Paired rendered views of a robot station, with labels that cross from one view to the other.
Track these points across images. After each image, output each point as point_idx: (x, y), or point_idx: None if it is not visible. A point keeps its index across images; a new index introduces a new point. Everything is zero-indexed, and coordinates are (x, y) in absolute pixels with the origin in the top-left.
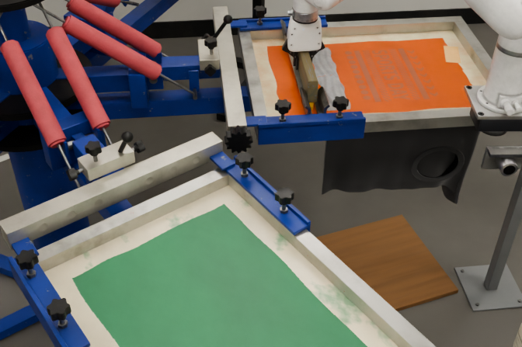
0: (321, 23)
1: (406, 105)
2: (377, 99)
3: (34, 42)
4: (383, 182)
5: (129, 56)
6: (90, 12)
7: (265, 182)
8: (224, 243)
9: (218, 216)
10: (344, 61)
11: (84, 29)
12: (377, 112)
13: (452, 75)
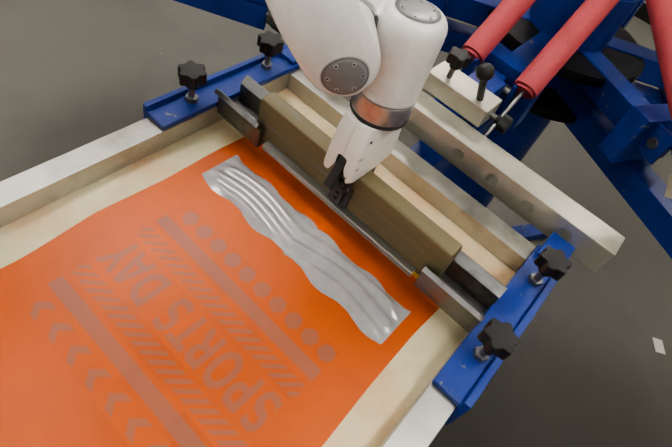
0: (344, 126)
1: (96, 233)
2: (165, 223)
3: None
4: None
5: (497, 7)
6: None
7: None
8: None
9: None
10: (309, 311)
11: None
12: (147, 189)
13: (3, 429)
